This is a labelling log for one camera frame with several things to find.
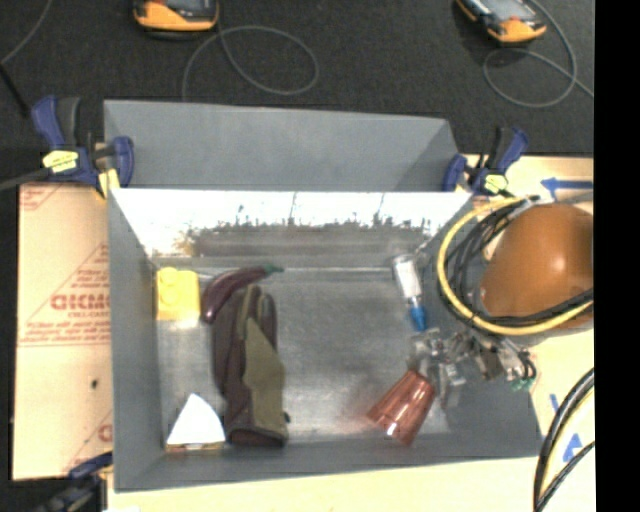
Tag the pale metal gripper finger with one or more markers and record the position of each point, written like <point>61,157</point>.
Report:
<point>452,385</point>
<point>431,349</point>

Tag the red translucent plastic cup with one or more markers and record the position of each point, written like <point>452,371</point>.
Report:
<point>402,407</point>

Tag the clear bottle with blue cap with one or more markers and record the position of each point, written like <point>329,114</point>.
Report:
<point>411,282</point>

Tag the grey metal bin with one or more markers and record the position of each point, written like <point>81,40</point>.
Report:
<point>340,350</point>

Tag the maroon and olive glove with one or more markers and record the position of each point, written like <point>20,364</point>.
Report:
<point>250,370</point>

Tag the purple toy eggplant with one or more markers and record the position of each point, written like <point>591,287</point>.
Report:
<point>227,289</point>

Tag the white wedge-shaped piece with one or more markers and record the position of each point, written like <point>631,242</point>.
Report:
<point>196,422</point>

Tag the yellow toy block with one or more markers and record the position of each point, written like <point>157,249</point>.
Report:
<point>176,295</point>

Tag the brown cardboard board red print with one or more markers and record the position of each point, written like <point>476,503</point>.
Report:
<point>60,320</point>

